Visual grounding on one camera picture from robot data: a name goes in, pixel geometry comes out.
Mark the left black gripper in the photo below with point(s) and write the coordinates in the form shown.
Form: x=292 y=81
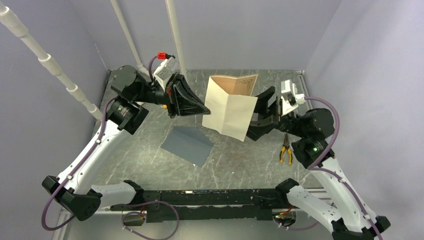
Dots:
x=181 y=99

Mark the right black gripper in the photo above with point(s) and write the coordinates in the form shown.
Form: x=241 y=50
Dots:
x=258 y=127

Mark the cream letter paper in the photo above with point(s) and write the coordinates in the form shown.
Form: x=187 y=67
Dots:
x=231 y=104

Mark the grey envelope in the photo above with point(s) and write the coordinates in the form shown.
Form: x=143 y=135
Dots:
x=188 y=143

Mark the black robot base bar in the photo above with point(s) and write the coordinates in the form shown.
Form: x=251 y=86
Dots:
x=261 y=204

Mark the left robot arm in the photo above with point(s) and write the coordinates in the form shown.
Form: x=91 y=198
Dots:
x=74 y=188

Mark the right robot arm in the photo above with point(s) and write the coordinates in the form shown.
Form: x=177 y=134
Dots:
x=349 y=217

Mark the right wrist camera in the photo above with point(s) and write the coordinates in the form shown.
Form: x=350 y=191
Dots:
x=290 y=99

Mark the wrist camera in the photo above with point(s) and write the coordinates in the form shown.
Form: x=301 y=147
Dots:
x=290 y=99
x=164 y=71

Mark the yellow handled pliers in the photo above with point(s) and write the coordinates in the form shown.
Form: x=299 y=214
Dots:
x=286 y=149

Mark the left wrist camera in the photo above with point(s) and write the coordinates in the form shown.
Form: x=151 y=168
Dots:
x=164 y=71

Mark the white pvc pipe frame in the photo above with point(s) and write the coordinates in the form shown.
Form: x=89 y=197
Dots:
x=46 y=59

